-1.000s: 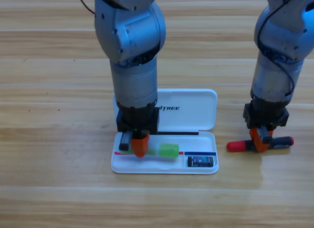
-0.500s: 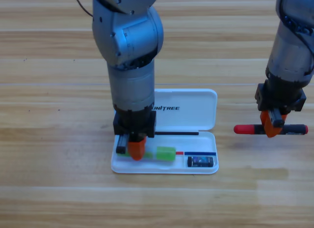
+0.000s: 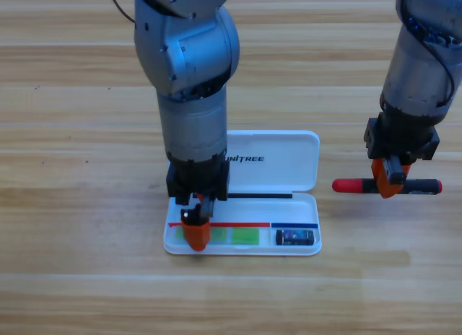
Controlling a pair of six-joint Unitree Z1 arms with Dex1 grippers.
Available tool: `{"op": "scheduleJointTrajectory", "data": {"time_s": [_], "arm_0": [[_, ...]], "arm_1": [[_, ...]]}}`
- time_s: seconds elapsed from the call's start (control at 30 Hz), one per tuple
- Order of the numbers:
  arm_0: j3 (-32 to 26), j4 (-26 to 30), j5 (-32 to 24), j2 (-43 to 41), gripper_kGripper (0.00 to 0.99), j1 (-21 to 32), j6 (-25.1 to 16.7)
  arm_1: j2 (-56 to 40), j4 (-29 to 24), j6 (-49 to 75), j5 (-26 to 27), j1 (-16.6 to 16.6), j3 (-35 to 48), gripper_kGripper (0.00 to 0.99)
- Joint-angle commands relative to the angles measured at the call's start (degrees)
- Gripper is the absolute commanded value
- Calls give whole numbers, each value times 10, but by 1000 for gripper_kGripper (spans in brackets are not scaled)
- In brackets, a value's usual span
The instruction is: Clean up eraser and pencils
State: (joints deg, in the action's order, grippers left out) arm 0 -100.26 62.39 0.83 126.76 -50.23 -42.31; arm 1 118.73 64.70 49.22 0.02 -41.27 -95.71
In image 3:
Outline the red and black marker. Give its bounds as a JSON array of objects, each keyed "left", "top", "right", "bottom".
[{"left": 331, "top": 178, "right": 443, "bottom": 196}]

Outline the black eraser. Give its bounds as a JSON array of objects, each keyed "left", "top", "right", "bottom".
[{"left": 275, "top": 229, "right": 315, "bottom": 246}]

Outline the white Unitree pencil case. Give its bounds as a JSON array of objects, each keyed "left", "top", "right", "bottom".
[{"left": 162, "top": 130, "right": 323, "bottom": 257}]

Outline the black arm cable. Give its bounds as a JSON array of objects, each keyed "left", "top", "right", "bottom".
[{"left": 396, "top": 0, "right": 456, "bottom": 108}]

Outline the green highlighter pen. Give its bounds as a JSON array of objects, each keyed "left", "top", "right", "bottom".
[{"left": 175, "top": 227, "right": 261, "bottom": 246}]

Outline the thin brown wire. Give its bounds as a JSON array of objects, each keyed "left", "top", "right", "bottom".
[{"left": 104, "top": 0, "right": 137, "bottom": 25}]

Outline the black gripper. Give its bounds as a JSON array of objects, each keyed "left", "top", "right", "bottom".
[
  {"left": 165, "top": 155, "right": 231, "bottom": 253},
  {"left": 363, "top": 113, "right": 441, "bottom": 200}
]

